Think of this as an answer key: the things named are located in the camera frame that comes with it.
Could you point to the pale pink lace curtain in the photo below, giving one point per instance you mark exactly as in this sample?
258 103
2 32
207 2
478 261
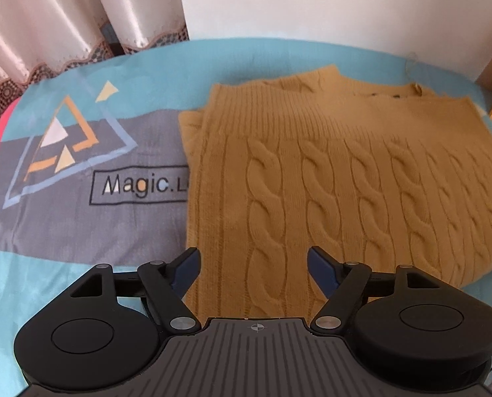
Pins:
43 16

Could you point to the blue printed bedsheet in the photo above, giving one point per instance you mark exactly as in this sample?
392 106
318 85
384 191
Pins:
64 223

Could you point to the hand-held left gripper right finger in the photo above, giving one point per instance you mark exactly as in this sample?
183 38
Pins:
322 271

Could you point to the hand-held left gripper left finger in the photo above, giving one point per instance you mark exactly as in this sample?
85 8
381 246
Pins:
186 273

